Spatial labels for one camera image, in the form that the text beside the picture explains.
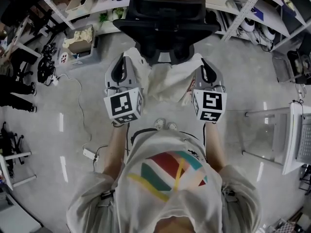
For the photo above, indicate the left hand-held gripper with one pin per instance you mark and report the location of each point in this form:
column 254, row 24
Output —
column 121, row 104

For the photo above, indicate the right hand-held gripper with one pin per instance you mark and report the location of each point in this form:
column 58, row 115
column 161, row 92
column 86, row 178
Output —
column 212, row 103

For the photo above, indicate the white t-shirt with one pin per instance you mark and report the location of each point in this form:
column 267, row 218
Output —
column 167, row 81

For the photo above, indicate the black office chair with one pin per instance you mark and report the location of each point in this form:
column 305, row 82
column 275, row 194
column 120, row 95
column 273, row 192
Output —
column 165, row 11

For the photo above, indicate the person's right forearm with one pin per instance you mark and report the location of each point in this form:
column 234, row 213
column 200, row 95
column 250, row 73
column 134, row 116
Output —
column 216, row 147

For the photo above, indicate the person's left forearm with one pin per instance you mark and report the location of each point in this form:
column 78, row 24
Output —
column 114, row 152

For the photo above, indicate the grey plastic storage bin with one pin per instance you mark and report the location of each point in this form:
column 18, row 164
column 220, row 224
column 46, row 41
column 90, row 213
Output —
column 87, row 57

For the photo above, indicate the cardboard box with beige foam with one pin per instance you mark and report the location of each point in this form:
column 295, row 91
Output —
column 79, row 45

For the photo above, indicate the green plant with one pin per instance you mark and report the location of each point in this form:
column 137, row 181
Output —
column 104, row 17

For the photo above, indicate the round white patterned disc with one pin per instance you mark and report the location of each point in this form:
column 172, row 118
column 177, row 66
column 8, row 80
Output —
column 63, row 58

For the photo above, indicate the person's right white shoe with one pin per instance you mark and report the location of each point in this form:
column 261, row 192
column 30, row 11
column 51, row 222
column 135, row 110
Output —
column 172, row 126

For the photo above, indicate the person's white shoe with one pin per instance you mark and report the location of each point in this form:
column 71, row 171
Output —
column 172, row 126
column 160, row 124

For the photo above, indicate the white rounded robot device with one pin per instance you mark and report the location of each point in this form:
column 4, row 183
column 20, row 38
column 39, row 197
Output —
column 268, row 31
column 248, row 25

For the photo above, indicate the small white power strip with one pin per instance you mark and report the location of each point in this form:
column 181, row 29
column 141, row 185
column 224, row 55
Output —
column 54, row 80

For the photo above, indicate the person's left white shoe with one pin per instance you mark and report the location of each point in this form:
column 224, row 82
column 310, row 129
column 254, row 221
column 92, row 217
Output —
column 160, row 124

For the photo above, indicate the white metal shelving unit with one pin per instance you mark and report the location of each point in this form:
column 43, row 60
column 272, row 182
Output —
column 243, row 11

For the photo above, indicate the beige plastic bin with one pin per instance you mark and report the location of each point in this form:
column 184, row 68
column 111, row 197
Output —
column 74, row 7

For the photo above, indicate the blue sheet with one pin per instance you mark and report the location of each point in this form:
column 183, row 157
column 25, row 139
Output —
column 258, row 13

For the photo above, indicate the long white power strip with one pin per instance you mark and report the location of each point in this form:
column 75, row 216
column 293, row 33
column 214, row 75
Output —
column 90, row 154

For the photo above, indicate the black bin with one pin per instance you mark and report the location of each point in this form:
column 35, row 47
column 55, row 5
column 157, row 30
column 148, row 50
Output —
column 301, row 67

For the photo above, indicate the white table with metal legs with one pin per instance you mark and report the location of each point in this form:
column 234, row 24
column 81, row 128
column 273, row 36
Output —
column 290, row 135

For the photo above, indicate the grey keyboard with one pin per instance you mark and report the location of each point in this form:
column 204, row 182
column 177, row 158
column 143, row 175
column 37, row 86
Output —
column 305, row 139

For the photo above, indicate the person's white printed shirt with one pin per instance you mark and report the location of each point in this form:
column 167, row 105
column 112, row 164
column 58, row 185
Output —
column 145, row 203

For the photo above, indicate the small white table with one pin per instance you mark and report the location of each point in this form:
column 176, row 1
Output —
column 14, row 155

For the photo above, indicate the white frame desk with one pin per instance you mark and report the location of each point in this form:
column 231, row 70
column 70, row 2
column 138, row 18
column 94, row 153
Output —
column 26, row 48

